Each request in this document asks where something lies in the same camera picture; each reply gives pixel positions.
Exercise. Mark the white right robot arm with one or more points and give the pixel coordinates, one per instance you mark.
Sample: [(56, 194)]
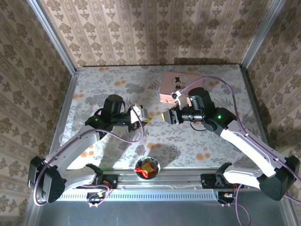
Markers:
[(247, 146)]

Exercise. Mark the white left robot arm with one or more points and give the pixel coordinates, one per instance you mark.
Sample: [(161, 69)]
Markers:
[(70, 148)]

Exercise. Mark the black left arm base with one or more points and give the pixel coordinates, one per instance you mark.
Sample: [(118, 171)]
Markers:
[(103, 176)]

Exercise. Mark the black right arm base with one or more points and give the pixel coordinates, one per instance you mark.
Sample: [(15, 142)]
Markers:
[(211, 180)]

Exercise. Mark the silver box hasp latch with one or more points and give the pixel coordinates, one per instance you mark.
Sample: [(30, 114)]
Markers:
[(168, 101)]

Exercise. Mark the pink box with cartoon couple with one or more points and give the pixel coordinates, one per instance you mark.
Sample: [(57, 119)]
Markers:
[(168, 82)]

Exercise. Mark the round glass bowl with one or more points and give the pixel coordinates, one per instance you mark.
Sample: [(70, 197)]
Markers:
[(155, 162)]

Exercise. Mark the red and yellow candy wrapper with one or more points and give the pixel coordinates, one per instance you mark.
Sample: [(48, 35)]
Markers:
[(147, 168)]

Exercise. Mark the clear plastic cup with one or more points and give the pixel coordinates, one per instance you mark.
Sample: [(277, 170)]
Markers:
[(61, 139)]

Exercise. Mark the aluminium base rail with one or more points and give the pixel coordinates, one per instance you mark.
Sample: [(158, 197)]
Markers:
[(164, 186)]

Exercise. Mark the aluminium frame post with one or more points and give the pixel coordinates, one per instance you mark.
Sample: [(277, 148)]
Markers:
[(261, 35), (54, 35)]

